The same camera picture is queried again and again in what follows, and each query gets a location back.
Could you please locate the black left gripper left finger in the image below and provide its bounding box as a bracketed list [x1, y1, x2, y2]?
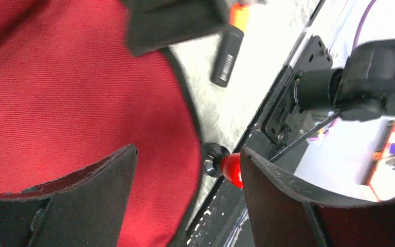
[0, 145, 137, 246]

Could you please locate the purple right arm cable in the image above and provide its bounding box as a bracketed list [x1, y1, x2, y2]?
[351, 0, 377, 52]

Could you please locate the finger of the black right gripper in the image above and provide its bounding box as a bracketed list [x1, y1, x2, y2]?
[123, 0, 229, 56]

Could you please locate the red backpack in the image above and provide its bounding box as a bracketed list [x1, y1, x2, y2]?
[0, 1, 202, 246]

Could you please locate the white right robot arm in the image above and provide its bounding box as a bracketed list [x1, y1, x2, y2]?
[125, 1, 395, 125]

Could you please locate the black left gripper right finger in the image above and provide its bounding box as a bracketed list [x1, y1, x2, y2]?
[240, 147, 395, 246]

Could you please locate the orange highlighter marker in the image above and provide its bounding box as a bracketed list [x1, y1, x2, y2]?
[210, 2, 250, 87]

